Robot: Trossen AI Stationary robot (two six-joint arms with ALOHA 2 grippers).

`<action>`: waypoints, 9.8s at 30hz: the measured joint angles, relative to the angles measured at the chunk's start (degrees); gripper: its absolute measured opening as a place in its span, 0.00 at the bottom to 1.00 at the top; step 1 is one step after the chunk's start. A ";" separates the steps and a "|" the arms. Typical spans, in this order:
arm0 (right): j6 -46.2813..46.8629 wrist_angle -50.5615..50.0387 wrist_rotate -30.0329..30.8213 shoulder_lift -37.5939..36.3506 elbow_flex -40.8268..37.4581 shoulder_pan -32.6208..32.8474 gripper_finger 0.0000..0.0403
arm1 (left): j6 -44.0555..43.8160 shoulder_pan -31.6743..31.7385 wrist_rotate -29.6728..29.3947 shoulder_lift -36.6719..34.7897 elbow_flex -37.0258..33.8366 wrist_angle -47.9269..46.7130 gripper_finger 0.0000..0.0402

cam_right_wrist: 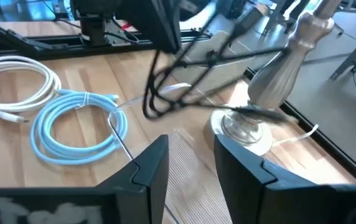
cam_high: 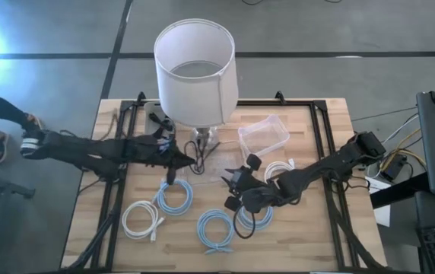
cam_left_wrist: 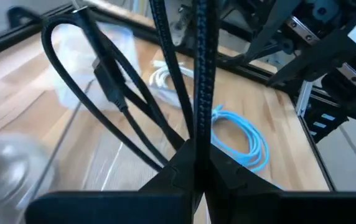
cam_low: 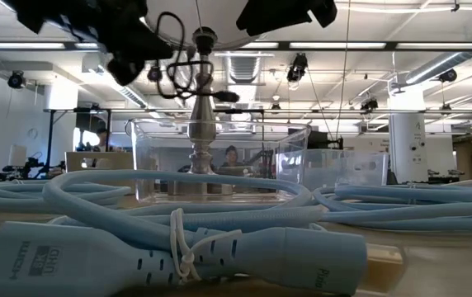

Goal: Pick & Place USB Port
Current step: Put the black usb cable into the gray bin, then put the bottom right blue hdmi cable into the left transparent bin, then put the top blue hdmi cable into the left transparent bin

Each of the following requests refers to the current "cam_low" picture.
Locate small clear plastic bin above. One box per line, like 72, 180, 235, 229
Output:
276, 148, 389, 191

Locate person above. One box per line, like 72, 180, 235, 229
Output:
92, 127, 111, 153
218, 144, 246, 177

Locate white box with handle hole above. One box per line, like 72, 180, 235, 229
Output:
64, 151, 135, 174

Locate black ceiling spotlight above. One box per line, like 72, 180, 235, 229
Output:
7, 70, 26, 90
146, 64, 164, 83
361, 97, 380, 112
439, 68, 459, 83
286, 53, 309, 84

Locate large clear plastic bin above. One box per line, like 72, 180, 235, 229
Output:
130, 118, 312, 205

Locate white round column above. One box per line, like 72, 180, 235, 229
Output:
388, 113, 429, 185

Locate metal ventilation duct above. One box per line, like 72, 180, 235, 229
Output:
222, 52, 267, 87

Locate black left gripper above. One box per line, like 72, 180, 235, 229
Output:
4, 0, 175, 87

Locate light blue HDMI cable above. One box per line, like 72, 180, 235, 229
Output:
0, 169, 369, 297

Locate silver lamp with white shade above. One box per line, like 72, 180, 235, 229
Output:
144, 0, 262, 197

